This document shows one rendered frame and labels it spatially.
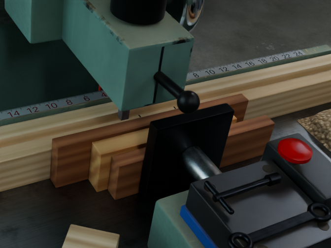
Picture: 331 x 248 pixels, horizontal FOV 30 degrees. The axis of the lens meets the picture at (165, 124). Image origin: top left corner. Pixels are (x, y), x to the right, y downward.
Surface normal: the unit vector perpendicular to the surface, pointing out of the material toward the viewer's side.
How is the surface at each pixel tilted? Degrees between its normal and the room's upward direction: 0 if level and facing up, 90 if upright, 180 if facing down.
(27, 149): 0
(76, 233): 0
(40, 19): 90
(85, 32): 90
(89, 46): 90
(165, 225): 90
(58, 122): 0
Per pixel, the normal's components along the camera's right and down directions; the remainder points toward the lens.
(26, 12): -0.85, 0.22
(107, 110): 0.15, -0.78
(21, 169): 0.51, 0.59
